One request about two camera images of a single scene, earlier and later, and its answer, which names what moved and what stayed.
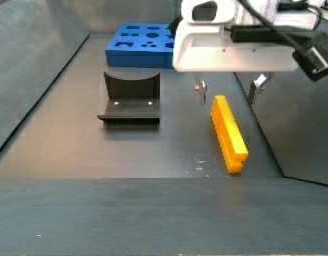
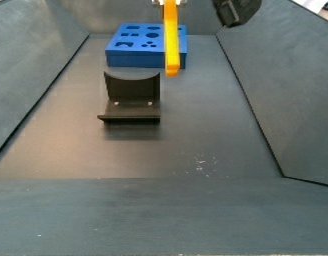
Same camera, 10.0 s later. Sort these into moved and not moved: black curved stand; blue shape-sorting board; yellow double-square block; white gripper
Moved: yellow double-square block; white gripper
Not moved: black curved stand; blue shape-sorting board
